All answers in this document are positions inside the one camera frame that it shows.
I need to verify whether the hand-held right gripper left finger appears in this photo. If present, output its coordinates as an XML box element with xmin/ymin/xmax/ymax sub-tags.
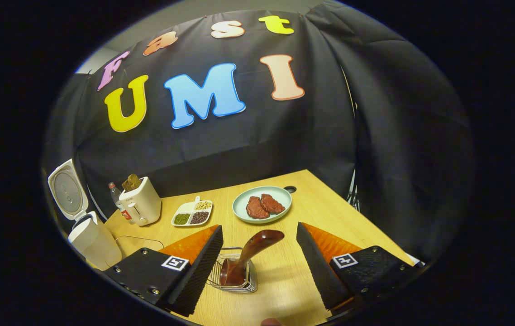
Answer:
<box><xmin>104</xmin><ymin>224</ymin><xmax>224</xmax><ymax>317</ymax></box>

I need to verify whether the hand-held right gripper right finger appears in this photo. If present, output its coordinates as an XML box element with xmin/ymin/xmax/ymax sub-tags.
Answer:
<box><xmin>296</xmin><ymin>222</ymin><xmax>421</xmax><ymax>311</ymax></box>

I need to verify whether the metal wire chopstick holder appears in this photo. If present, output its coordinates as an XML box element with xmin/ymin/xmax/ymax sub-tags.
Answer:
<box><xmin>206</xmin><ymin>247</ymin><xmax>258</xmax><ymax>293</ymax></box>

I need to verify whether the brown wooden spoon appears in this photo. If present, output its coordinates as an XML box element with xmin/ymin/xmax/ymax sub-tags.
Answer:
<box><xmin>219</xmin><ymin>230</ymin><xmax>285</xmax><ymax>287</ymax></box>

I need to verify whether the white rice cooker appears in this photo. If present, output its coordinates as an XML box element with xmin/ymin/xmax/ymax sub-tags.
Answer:
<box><xmin>48</xmin><ymin>158</ymin><xmax>123</xmax><ymax>271</ymax></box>

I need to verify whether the white divided dish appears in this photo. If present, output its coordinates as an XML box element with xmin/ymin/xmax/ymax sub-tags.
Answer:
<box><xmin>171</xmin><ymin>196</ymin><xmax>214</xmax><ymax>227</ymax></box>

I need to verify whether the pale green plate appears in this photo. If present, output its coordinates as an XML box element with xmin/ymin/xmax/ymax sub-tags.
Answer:
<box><xmin>232</xmin><ymin>186</ymin><xmax>293</xmax><ymax>225</ymax></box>

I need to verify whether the white toaster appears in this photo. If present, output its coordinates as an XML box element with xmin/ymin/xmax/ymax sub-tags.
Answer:
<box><xmin>119</xmin><ymin>177</ymin><xmax>162</xmax><ymax>226</ymax></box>

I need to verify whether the clear plastic water bottle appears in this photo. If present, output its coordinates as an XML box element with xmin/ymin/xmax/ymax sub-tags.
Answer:
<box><xmin>108</xmin><ymin>182</ymin><xmax>136</xmax><ymax>225</ymax></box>

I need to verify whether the black backdrop cloth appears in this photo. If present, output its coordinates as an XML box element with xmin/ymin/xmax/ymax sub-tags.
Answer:
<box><xmin>43</xmin><ymin>0</ymin><xmax>473</xmax><ymax>263</ymax></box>

